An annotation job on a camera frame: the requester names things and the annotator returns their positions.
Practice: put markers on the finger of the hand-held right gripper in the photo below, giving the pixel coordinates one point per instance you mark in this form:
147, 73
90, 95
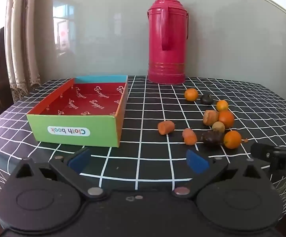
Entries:
260, 151

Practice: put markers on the black white grid tablecloth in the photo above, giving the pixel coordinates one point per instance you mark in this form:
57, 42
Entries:
145, 108

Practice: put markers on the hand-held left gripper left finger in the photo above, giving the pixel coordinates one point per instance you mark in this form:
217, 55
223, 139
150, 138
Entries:
78, 161

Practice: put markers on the red thermos flask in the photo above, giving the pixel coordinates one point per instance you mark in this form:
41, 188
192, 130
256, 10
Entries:
167, 44

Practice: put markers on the colourful cardboard box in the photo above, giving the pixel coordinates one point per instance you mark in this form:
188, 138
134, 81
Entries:
83, 103

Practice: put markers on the small yellowish round fruit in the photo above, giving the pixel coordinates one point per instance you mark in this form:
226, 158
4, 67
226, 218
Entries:
218, 127

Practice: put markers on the small orange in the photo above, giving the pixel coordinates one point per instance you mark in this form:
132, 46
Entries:
191, 94
222, 105

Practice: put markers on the dark purple root piece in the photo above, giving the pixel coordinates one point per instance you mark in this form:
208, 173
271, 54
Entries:
212, 137

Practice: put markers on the dark water chestnut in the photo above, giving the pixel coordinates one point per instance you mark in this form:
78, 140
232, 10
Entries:
206, 100

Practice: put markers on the brownish carrot piece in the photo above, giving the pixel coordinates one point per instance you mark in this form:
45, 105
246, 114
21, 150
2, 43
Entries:
210, 117

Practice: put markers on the beige curtain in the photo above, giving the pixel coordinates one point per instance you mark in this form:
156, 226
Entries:
21, 42

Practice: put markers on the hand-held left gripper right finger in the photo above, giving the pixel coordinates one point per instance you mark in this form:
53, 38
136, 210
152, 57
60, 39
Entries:
196, 161

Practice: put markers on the large orange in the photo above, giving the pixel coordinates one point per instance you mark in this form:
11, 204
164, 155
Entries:
227, 119

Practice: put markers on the medium orange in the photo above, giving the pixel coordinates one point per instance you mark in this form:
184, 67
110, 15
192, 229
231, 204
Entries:
232, 139

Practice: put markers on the orange carrot piece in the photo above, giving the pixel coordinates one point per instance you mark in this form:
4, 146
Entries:
189, 136
166, 127

